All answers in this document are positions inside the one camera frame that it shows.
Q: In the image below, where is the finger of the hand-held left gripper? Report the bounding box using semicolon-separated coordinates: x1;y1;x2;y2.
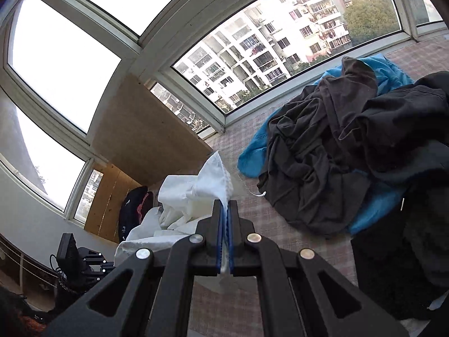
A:
80;247;116;279

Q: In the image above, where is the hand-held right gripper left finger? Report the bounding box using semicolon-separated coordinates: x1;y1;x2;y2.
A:
42;199;230;337

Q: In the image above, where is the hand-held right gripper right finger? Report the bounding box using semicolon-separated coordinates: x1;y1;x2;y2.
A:
225;200;409;337

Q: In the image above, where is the white shirt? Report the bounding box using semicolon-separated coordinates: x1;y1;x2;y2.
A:
114;151;235;293

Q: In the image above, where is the pile of dark clothes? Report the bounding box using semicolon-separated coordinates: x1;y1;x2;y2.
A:
0;0;449;223

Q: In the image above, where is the pink checked blanket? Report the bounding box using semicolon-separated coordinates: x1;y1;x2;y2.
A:
189;40;449;337

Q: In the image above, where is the pine wood panel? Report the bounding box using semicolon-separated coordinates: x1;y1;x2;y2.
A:
84;161;143;244

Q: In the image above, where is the blue cloth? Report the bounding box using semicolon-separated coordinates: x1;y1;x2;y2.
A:
238;55;414;236

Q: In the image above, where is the dark grey garment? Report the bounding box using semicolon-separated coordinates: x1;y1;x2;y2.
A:
258;56;449;236

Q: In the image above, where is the light wooden board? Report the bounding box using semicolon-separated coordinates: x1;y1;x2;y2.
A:
90;74;213;188

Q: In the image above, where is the black garment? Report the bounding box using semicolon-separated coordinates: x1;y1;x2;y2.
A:
351;72;449;320

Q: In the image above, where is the apartment building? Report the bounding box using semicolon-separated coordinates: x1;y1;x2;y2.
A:
151;0;390;134

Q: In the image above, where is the green tree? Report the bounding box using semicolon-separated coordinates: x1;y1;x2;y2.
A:
342;0;443;48

